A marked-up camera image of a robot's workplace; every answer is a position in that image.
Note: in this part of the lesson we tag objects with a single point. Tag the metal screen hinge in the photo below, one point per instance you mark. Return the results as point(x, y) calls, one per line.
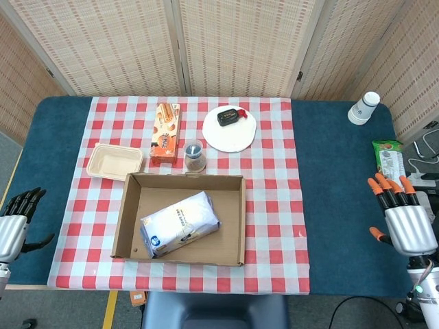
point(50, 72)
point(300, 76)

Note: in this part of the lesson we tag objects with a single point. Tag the woven bamboo folding screen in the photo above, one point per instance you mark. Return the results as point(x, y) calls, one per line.
point(109, 44)

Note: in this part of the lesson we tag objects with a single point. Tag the small orange box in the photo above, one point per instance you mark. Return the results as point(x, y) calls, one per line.
point(137, 299)

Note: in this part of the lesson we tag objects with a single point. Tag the blue white tissue pack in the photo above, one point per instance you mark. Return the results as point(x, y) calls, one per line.
point(178, 222)

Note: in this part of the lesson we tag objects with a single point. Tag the clear plastic measuring cup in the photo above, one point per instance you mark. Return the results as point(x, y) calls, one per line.
point(195, 157)

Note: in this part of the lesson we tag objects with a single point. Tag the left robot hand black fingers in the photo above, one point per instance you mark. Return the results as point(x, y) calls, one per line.
point(12, 236)

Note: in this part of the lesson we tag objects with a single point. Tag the dark blue table cover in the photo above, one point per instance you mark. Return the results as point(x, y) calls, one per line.
point(336, 171)

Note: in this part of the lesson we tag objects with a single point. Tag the stack of white paper cups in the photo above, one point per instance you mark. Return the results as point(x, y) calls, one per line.
point(363, 108)

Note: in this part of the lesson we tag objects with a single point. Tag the white round plate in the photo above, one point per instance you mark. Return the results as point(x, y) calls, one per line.
point(229, 138)

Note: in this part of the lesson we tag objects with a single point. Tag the green snack bag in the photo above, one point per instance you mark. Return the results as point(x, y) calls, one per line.
point(389, 157)

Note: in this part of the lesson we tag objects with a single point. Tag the orange snack box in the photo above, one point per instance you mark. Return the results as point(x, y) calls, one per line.
point(166, 137)

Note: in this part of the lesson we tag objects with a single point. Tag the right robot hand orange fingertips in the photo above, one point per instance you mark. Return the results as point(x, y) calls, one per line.
point(409, 229)

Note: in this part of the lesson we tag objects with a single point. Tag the black bottle with red cap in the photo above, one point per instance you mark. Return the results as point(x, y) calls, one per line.
point(228, 117)

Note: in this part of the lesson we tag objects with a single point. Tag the open brown cardboard box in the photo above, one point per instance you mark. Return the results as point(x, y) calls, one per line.
point(178, 195)

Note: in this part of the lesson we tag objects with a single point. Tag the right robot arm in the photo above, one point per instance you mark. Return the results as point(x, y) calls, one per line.
point(427, 294)

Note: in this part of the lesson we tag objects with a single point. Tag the beige plastic food container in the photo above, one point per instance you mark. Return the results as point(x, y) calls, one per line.
point(115, 162)

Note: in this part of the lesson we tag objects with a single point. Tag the red white checkered tablecloth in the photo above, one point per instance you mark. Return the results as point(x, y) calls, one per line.
point(274, 205)

